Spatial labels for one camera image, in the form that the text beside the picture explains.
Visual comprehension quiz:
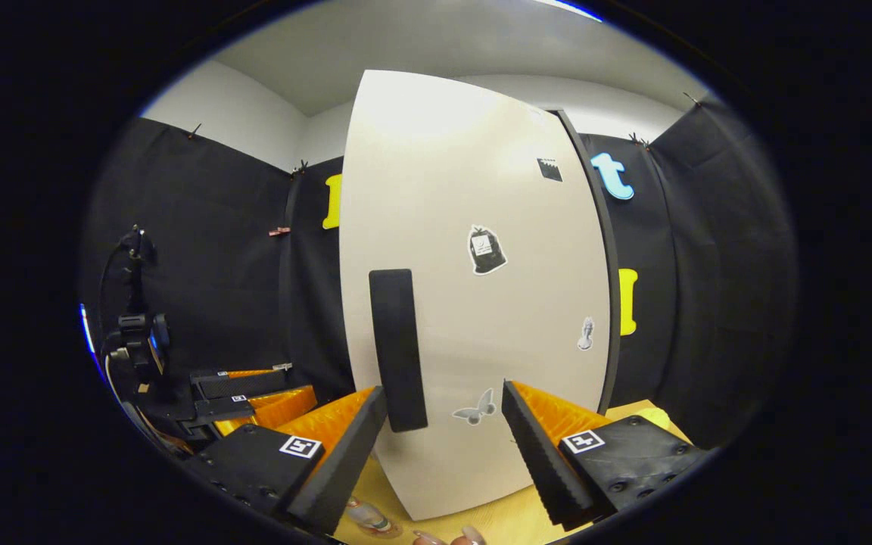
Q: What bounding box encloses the black door handle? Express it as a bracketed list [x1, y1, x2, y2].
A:
[368, 268, 430, 434]

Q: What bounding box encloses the clear plastic bottle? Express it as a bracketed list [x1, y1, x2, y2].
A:
[343, 496, 394, 533]

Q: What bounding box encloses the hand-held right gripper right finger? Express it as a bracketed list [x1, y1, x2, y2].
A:
[500, 378, 711, 532]

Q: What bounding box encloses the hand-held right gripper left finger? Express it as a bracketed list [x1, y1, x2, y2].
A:
[185, 385, 390, 537]

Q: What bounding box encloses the white cabinet door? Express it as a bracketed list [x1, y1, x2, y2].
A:
[338, 70, 613, 522]

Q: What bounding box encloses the long ceiling light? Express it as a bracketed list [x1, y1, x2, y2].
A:
[534, 0, 603, 22]

